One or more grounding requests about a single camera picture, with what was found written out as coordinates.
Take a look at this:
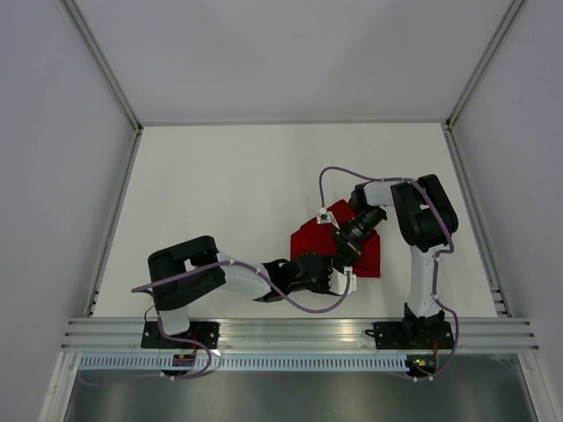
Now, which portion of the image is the red cloth napkin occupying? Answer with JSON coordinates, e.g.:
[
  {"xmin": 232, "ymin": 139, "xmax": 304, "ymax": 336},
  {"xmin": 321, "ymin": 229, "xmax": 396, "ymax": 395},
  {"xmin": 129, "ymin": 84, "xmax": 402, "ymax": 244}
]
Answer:
[{"xmin": 289, "ymin": 200, "xmax": 381, "ymax": 278}]

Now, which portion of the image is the aluminium frame post right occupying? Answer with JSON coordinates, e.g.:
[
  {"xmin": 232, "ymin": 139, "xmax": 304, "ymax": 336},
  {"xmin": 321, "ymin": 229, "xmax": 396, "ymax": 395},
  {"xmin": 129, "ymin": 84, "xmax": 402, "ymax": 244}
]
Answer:
[{"xmin": 444, "ymin": 0, "xmax": 527, "ymax": 131}]

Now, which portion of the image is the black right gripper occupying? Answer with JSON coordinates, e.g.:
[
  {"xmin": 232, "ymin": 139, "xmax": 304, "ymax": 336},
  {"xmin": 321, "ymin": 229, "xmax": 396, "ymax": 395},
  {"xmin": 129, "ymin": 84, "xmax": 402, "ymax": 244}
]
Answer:
[{"xmin": 330, "ymin": 207, "xmax": 385, "ymax": 274}]

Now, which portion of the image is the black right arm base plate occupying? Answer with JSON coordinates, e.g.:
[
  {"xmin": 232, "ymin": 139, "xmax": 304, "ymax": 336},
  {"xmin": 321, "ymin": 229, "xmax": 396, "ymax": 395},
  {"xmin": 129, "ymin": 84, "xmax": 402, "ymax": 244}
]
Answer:
[{"xmin": 372, "ymin": 322, "xmax": 454, "ymax": 351}]

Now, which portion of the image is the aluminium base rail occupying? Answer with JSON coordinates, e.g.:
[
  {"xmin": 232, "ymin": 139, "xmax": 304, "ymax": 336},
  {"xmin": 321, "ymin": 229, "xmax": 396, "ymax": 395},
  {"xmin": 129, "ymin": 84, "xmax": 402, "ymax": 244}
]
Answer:
[{"xmin": 57, "ymin": 317, "xmax": 540, "ymax": 354}]

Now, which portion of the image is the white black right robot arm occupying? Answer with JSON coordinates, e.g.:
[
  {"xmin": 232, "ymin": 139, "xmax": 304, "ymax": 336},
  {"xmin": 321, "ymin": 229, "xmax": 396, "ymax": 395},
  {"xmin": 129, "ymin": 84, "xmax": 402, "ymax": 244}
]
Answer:
[{"xmin": 331, "ymin": 174, "xmax": 458, "ymax": 350}]

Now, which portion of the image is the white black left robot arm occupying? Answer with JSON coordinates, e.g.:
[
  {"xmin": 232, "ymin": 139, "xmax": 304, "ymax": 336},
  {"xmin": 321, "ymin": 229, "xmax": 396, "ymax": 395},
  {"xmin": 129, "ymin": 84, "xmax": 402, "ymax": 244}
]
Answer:
[{"xmin": 146, "ymin": 236, "xmax": 350, "ymax": 348}]

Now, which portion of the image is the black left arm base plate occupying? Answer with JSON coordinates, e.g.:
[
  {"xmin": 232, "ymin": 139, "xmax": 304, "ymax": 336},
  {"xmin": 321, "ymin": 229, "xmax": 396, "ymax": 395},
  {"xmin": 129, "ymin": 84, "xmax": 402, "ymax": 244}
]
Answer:
[{"xmin": 141, "ymin": 321, "xmax": 220, "ymax": 350}]

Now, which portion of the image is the aluminium frame post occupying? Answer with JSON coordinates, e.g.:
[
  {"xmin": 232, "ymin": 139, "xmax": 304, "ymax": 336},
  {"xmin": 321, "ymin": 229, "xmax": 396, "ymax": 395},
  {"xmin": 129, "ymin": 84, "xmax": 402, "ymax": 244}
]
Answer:
[
  {"xmin": 444, "ymin": 0, "xmax": 527, "ymax": 131},
  {"xmin": 59, "ymin": 0, "xmax": 143, "ymax": 134}
]

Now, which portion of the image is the white slotted cable duct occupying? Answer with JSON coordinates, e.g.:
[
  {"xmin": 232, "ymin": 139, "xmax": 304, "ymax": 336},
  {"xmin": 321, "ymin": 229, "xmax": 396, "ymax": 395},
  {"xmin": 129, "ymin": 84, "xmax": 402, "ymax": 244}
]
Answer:
[{"xmin": 79, "ymin": 353, "xmax": 407, "ymax": 372}]

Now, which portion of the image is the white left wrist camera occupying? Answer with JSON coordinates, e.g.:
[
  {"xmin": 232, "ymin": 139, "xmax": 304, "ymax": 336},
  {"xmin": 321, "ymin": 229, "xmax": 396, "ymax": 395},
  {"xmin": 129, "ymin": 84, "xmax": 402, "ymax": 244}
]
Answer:
[{"xmin": 329, "ymin": 266, "xmax": 357, "ymax": 295}]

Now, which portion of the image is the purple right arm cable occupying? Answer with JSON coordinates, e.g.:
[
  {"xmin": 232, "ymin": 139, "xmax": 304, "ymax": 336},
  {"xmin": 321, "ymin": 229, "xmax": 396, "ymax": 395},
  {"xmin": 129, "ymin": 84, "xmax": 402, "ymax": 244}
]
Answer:
[{"xmin": 317, "ymin": 166, "xmax": 461, "ymax": 383}]

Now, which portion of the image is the aluminium frame post left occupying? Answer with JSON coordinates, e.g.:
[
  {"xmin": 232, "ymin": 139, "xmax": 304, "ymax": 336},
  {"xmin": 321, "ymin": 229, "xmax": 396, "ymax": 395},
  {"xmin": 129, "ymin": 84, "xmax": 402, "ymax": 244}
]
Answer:
[{"xmin": 59, "ymin": 0, "xmax": 143, "ymax": 134}]

